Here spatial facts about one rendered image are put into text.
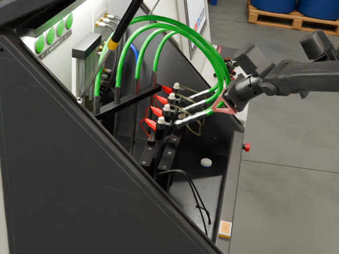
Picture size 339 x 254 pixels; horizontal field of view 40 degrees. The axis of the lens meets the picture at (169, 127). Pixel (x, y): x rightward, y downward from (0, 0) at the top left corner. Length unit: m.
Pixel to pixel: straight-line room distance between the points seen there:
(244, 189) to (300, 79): 2.01
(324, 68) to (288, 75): 0.11
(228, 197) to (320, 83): 0.52
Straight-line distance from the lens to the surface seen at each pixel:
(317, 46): 1.31
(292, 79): 1.05
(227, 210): 1.33
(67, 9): 1.21
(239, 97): 1.22
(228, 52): 2.28
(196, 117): 1.32
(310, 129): 3.85
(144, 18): 1.24
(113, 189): 1.08
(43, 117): 1.04
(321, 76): 0.98
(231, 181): 1.44
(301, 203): 3.03
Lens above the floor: 1.81
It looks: 31 degrees down
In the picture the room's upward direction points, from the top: 7 degrees clockwise
